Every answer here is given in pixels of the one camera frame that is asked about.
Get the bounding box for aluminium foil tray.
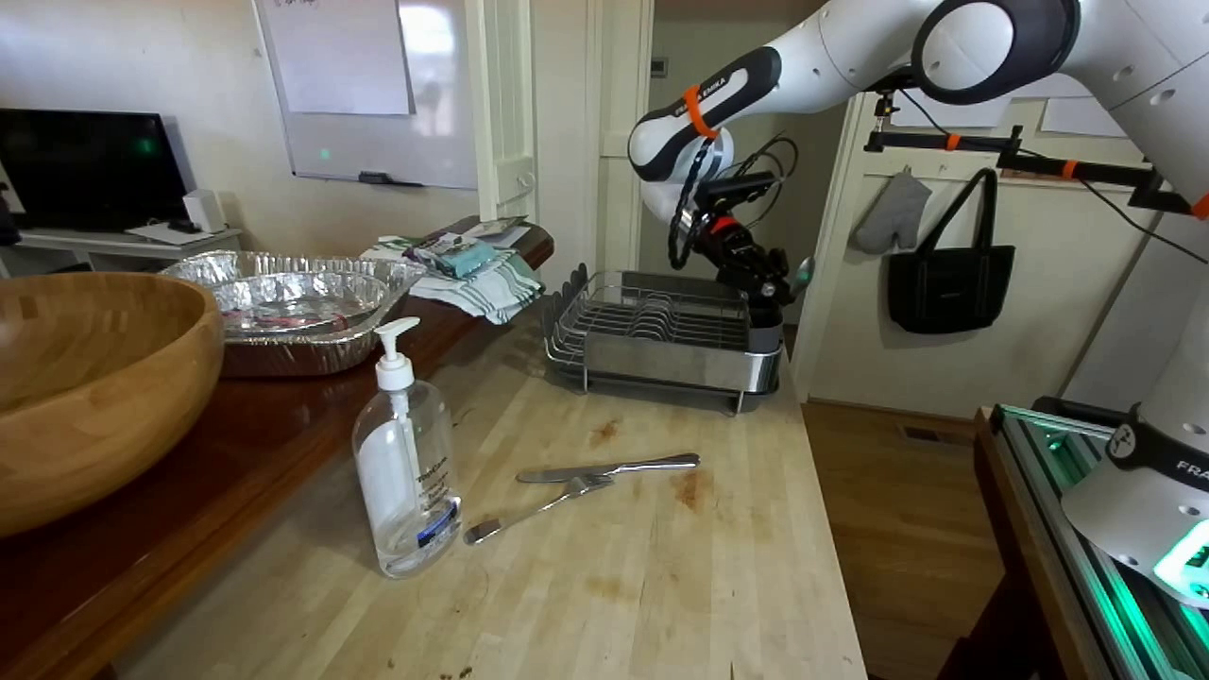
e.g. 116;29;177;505
163;247;416;380

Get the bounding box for teal folded cloth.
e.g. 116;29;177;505
430;239;498;280

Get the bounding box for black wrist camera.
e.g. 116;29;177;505
695;168;780;211

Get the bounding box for white wall paper sheet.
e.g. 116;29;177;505
1043;87;1141;139
922;92;1049;128

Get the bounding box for white desk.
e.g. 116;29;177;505
0;222;251;276

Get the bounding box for white paper on whiteboard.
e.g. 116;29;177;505
258;0;416;123

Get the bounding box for white whiteboard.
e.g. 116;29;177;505
251;0;483;193

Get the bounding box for black monitor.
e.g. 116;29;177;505
0;105;199;239

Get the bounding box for grey metal dish rack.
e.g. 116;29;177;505
542;261;790;412

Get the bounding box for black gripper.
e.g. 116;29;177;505
707;215;801;319

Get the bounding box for striped folded kitchen towels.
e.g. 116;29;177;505
360;215;547;330

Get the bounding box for clear hand sanitizer pump bottle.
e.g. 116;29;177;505
347;313;466;581

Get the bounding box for grey oven mitt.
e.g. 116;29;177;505
848;172;938;256

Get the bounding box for black stereo camera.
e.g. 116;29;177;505
867;67;922;100

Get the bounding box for large wooden bowl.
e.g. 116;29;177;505
0;269;226;539

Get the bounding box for black cutlery holder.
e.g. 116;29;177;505
737;265;790;334

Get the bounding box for silver table knife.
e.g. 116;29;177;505
515;454;704;493

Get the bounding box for black tote bag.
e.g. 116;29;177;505
886;168;1017;337

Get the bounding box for aluminium robot mounting stand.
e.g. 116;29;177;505
976;398;1209;680

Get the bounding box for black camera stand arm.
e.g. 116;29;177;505
867;87;1205;215

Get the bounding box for silver fork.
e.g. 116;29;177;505
462;474;620;548

